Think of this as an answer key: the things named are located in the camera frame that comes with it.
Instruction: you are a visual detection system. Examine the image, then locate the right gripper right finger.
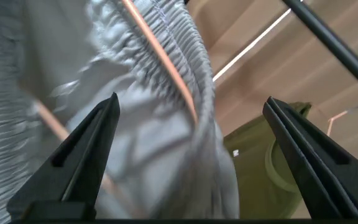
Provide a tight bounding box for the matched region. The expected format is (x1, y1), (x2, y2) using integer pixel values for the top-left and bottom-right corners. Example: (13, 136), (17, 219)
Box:
(262, 95), (358, 218)

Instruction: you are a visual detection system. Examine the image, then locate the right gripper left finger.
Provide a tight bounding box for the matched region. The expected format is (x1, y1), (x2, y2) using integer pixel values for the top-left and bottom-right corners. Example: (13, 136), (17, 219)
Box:
(6, 92), (121, 220)

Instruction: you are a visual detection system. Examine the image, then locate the pink clothes hanger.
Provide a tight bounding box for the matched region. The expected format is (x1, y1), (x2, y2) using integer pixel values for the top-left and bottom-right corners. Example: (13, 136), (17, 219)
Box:
(32, 0), (199, 200)
(326, 101), (358, 138)

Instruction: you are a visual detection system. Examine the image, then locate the green long-sleeved shirt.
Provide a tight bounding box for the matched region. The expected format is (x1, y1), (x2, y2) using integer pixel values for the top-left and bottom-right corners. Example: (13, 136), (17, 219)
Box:
(223, 101), (312, 219)

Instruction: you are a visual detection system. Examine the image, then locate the black clothes rack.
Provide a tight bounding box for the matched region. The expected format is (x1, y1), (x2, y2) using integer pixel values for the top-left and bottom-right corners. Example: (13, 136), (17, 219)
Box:
(280, 0), (358, 101)

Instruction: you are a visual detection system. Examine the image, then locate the beige curtain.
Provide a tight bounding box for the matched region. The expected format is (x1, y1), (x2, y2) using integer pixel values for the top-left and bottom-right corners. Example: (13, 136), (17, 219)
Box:
(185, 0), (358, 218)

